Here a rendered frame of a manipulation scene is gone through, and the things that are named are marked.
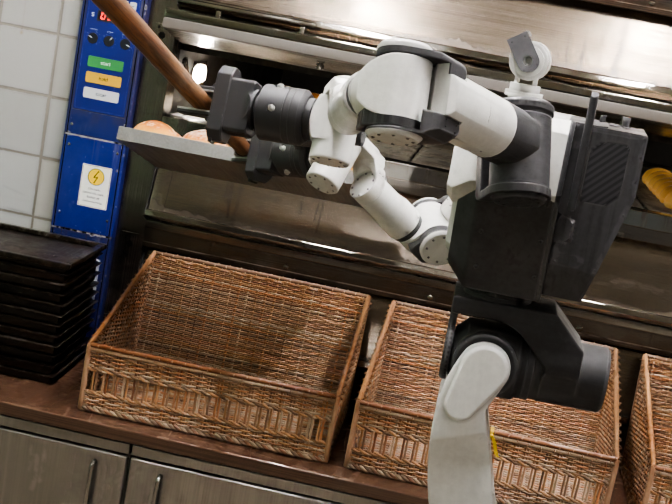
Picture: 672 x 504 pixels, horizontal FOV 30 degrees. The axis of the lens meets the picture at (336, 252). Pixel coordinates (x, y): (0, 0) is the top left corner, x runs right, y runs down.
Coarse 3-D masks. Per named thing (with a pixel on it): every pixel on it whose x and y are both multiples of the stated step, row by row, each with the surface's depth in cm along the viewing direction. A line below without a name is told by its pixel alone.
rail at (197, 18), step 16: (176, 16) 287; (192, 16) 287; (208, 16) 287; (256, 32) 286; (272, 32) 285; (288, 32) 285; (336, 48) 284; (352, 48) 283; (368, 48) 283; (512, 80) 280; (544, 80) 279; (608, 96) 277; (624, 96) 277
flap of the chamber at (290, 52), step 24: (168, 24) 288; (192, 24) 287; (216, 48) 304; (240, 48) 296; (264, 48) 288; (288, 48) 285; (312, 48) 284; (336, 72) 302; (504, 96) 285; (552, 96) 279; (576, 96) 278; (648, 120) 277
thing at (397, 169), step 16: (176, 128) 306; (192, 128) 306; (400, 160) 306; (400, 176) 301; (416, 176) 300; (432, 176) 300; (448, 176) 299; (640, 208) 299; (624, 224) 296; (640, 224) 295; (656, 224) 295
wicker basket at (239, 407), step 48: (144, 288) 305; (192, 288) 307; (240, 288) 307; (288, 288) 306; (336, 288) 305; (96, 336) 268; (144, 336) 307; (192, 336) 306; (240, 336) 305; (288, 336) 304; (336, 336) 304; (96, 384) 267; (144, 384) 266; (192, 384) 265; (240, 384) 263; (288, 384) 262; (192, 432) 266; (240, 432) 265; (288, 432) 264; (336, 432) 276
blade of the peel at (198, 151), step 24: (144, 144) 252; (168, 144) 251; (192, 144) 251; (216, 144) 251; (168, 168) 285; (192, 168) 276; (216, 168) 267; (240, 168) 258; (288, 192) 284; (312, 192) 274
